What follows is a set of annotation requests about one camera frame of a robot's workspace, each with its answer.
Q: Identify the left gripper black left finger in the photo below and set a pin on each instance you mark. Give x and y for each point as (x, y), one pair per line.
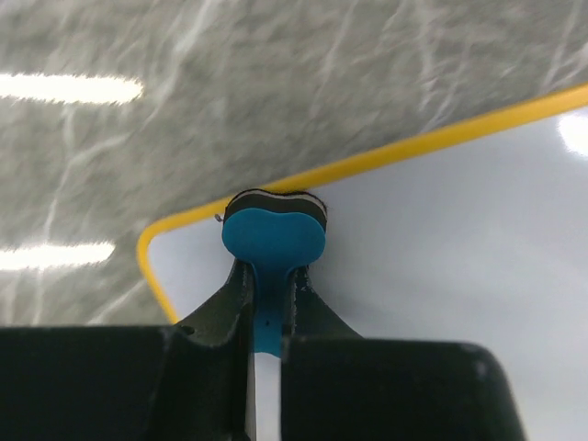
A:
(188, 381)

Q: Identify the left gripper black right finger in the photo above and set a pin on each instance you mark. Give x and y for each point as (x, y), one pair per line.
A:
(338, 385)

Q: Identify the blue whiteboard eraser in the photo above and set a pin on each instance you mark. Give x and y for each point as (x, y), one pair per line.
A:
(275, 234)

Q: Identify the white board with yellow frame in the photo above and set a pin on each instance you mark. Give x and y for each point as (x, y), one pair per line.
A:
(476, 233)

